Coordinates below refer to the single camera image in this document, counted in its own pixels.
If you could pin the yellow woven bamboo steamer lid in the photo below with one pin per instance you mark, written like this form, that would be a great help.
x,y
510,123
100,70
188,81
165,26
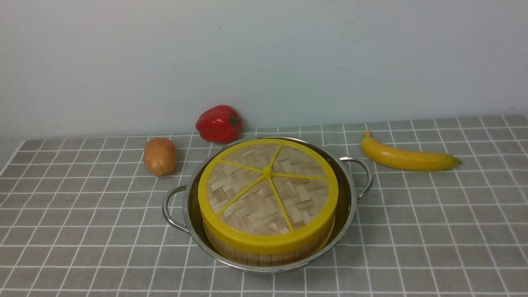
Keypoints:
x,y
268,196

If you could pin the yellow rimmed bamboo steamer basket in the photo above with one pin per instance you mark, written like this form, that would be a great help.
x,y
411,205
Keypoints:
x,y
268,256

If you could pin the stainless steel pot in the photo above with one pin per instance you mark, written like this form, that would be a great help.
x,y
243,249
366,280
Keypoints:
x,y
181,209

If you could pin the red bell pepper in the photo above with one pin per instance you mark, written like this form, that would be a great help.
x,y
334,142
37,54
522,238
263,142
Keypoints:
x,y
220,124

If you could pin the brown potato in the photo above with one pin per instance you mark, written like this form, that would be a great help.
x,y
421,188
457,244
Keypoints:
x,y
160,156

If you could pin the yellow banana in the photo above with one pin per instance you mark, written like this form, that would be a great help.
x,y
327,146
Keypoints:
x,y
406,160

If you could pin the grey checked tablecloth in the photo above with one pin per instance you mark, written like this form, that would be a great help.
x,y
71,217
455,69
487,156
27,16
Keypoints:
x,y
82,218

